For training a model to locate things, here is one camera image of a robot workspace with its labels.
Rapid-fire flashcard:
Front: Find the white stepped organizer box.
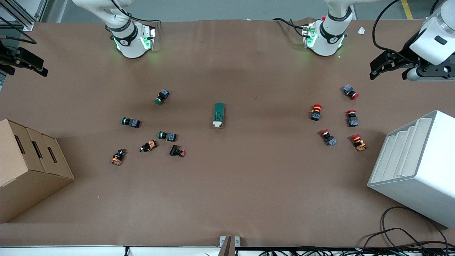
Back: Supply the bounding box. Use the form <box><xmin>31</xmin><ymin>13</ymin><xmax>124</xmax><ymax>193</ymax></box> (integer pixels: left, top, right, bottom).
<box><xmin>367</xmin><ymin>110</ymin><xmax>455</xmax><ymax>229</ymax></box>

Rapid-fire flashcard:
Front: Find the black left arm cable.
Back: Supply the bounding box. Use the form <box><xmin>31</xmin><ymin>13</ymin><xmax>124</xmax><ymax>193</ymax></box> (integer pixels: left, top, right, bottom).
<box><xmin>373</xmin><ymin>0</ymin><xmax>441</xmax><ymax>63</ymax></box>

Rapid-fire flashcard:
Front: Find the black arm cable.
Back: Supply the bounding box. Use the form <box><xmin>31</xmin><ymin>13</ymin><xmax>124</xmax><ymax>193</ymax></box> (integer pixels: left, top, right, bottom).
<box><xmin>373</xmin><ymin>0</ymin><xmax>441</xmax><ymax>63</ymax></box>
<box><xmin>0</xmin><ymin>16</ymin><xmax>38</xmax><ymax>45</ymax></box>

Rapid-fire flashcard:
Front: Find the brown table mat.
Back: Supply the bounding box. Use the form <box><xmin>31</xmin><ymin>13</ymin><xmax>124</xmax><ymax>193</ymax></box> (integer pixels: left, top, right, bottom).
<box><xmin>0</xmin><ymin>18</ymin><xmax>455</xmax><ymax>247</ymax></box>

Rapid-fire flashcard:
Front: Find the black square push button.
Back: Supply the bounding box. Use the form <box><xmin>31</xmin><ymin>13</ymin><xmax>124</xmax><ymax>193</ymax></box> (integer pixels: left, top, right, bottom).
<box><xmin>169</xmin><ymin>144</ymin><xmax>186</xmax><ymax>158</ymax></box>

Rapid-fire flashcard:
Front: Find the aluminium profile post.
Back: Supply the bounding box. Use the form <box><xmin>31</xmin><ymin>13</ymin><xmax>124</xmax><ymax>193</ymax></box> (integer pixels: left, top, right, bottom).
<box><xmin>219</xmin><ymin>236</ymin><xmax>241</xmax><ymax>256</ymax></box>

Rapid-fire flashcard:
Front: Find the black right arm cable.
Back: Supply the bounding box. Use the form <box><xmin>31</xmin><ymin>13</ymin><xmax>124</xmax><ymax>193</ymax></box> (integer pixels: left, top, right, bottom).
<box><xmin>0</xmin><ymin>16</ymin><xmax>38</xmax><ymax>45</ymax></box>

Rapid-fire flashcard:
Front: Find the red button orange block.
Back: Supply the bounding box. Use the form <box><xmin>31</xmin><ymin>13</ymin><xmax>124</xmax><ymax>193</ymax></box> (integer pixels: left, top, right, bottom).
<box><xmin>351</xmin><ymin>134</ymin><xmax>368</xmax><ymax>152</ymax></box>

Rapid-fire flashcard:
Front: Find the black cable bundle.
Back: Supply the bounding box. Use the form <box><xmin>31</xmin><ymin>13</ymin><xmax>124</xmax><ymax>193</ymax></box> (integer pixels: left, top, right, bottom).
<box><xmin>256</xmin><ymin>245</ymin><xmax>455</xmax><ymax>256</ymax></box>

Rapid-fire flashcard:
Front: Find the black looped cable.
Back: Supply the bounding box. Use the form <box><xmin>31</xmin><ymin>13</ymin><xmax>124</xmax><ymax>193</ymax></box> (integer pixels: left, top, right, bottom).
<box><xmin>355</xmin><ymin>206</ymin><xmax>450</xmax><ymax>256</ymax></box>

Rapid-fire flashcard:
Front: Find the green load switch cream base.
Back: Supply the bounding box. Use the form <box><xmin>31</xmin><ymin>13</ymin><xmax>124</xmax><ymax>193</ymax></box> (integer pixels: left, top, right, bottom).
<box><xmin>213</xmin><ymin>102</ymin><xmax>225</xmax><ymax>129</ymax></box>

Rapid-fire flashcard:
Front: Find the black base cable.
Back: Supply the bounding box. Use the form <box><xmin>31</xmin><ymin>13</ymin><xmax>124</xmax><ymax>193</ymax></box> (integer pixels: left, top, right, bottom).
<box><xmin>273</xmin><ymin>18</ymin><xmax>310</xmax><ymax>38</ymax></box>

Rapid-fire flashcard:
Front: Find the brown cardboard box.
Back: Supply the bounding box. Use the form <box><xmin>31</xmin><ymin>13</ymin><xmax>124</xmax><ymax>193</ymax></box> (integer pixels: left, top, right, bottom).
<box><xmin>0</xmin><ymin>119</ymin><xmax>75</xmax><ymax>224</ymax></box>

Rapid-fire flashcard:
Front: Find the black selector switch orange block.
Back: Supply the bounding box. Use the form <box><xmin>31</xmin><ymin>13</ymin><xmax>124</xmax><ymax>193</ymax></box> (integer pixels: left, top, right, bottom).
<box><xmin>139</xmin><ymin>140</ymin><xmax>157</xmax><ymax>153</ymax></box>
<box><xmin>110</xmin><ymin>149</ymin><xmax>127</xmax><ymax>166</ymax></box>

